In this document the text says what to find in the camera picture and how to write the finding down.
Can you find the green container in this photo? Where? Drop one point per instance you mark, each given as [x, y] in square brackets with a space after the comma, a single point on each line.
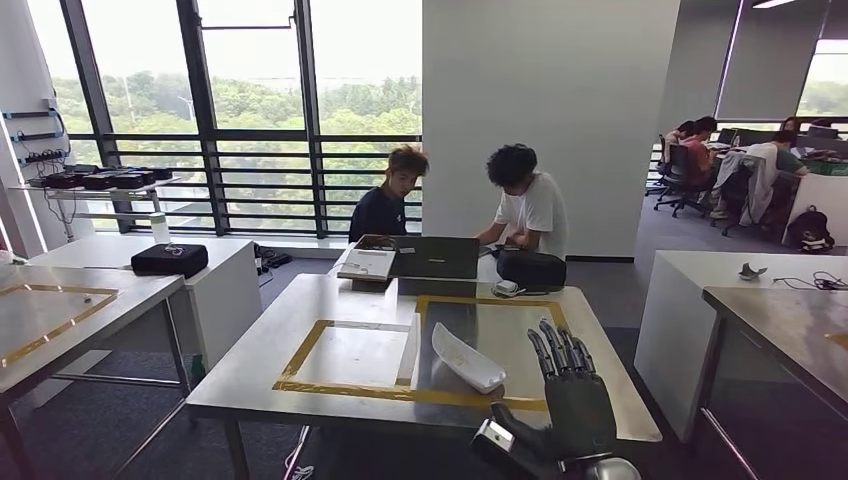
[198, 370]

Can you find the large yellow tape frame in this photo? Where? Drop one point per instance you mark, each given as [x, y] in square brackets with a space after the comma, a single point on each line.
[424, 344]

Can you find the pale jacket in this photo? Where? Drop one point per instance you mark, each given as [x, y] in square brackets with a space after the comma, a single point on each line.
[762, 185]

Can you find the small yellow tape frame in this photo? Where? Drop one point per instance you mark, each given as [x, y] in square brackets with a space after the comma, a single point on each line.
[298, 361]

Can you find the small grey part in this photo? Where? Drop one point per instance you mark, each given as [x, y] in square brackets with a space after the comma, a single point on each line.
[752, 272]

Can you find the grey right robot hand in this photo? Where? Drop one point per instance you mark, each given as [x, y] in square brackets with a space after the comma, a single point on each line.
[580, 411]

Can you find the steel workbench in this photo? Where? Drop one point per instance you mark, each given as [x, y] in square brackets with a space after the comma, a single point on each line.
[265, 358]
[782, 331]
[66, 324]

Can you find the white flat box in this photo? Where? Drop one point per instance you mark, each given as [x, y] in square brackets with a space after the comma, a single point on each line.
[366, 265]

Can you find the white bottle green cap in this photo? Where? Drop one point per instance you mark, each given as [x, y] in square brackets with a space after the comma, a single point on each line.
[160, 228]

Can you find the white side table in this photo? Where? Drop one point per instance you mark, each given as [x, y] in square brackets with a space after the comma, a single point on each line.
[106, 195]

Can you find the black window railing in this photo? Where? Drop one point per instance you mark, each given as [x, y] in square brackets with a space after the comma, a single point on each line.
[265, 156]

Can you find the dark laptop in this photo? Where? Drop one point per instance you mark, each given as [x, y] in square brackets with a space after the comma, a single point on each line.
[434, 258]

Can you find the black zip case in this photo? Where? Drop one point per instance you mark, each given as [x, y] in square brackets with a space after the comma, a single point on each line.
[63, 181]
[161, 173]
[129, 181]
[530, 270]
[98, 182]
[169, 262]

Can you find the black backpack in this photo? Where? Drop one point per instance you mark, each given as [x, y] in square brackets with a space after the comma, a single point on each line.
[809, 230]

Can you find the white work table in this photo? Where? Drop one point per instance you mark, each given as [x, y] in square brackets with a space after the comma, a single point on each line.
[225, 298]
[676, 318]

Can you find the green plastic crate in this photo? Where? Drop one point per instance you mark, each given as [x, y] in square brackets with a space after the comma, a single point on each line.
[828, 167]

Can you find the white part with orange writing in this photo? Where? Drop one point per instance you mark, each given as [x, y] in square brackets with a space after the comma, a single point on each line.
[467, 361]

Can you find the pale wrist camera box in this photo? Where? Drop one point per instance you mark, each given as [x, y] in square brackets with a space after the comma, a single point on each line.
[493, 436]

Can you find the small black device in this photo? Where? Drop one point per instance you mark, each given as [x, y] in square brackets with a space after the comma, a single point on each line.
[507, 250]

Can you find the black office chair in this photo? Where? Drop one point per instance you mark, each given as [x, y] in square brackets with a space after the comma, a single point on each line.
[738, 189]
[679, 172]

